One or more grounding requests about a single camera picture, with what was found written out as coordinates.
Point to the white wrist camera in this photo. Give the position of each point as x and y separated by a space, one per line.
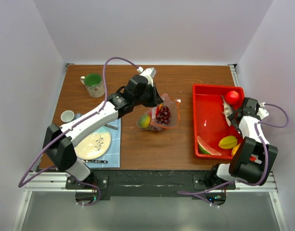
262 112
148 73

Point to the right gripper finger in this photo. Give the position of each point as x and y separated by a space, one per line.
238 130
232 118

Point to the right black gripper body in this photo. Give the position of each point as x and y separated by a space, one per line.
235 123

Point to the yellow star fruit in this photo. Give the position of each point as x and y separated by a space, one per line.
228 142

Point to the red chili pepper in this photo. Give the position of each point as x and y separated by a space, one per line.
155 111

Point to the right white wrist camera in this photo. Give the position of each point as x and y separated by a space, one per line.
262 112

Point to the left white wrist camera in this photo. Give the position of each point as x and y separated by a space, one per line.
148 73

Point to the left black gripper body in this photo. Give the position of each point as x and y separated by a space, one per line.
148 98

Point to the small white cup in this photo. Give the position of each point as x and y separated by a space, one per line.
67 116

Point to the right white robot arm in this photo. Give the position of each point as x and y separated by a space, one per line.
255 156

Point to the cream ceramic plate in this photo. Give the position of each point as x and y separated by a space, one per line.
94 145

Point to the blue placemat cloth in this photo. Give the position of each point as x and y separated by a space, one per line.
112 155

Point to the red plastic tray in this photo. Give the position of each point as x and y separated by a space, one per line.
209 120

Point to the purple grape bunch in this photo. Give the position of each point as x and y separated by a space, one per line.
164 116

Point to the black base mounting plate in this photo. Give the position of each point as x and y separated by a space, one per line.
151 183

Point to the red apple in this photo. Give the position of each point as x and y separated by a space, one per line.
232 97

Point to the green floral mug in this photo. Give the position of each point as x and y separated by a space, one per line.
94 84

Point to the black handled knife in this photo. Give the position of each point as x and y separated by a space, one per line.
96 161

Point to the grey toy fish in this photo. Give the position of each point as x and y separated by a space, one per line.
227 110

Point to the clear zip top bag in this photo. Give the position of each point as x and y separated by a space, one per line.
173 105

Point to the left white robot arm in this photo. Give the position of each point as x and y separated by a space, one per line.
60 142

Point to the blue grey small cup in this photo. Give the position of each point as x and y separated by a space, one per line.
78 115

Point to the yellow green mango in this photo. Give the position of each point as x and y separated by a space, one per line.
144 121

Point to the metal spoon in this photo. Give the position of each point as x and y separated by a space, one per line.
111 126

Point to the watermelon slice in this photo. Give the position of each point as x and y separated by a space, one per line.
204 148

